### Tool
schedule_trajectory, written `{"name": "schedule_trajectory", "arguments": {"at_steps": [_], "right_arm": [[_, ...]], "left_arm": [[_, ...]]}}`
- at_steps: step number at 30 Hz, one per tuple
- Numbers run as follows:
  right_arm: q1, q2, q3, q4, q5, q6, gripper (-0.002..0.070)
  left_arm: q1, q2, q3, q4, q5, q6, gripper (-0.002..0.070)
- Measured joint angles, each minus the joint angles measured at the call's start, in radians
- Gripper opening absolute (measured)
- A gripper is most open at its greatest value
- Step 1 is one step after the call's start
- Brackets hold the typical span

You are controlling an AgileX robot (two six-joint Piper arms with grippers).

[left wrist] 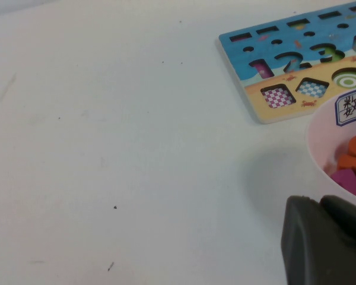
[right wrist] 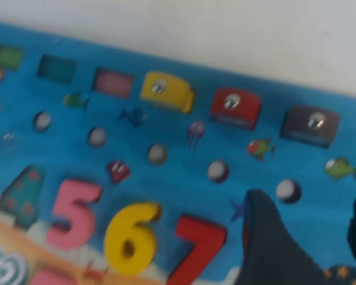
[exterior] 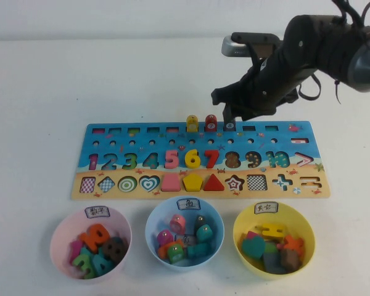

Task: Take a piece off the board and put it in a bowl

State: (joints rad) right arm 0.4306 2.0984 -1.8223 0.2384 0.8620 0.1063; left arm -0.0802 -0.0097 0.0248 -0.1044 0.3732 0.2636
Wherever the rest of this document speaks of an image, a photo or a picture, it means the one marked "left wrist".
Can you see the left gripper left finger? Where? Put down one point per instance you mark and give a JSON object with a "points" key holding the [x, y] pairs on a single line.
{"points": [[317, 255]]}

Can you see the pink plastic bowl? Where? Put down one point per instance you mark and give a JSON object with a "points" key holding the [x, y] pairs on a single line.
{"points": [[317, 148]]}

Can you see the white label reading 数字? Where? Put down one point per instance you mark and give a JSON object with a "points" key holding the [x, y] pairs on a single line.
{"points": [[353, 107]]}

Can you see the magenta number piece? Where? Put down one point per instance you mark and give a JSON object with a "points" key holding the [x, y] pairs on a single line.
{"points": [[347, 181]]}

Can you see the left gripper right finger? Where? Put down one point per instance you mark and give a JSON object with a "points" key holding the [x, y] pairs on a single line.
{"points": [[347, 219]]}

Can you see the colourful wooden puzzle board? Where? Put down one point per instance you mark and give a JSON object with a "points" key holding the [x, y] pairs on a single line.
{"points": [[249, 92]]}

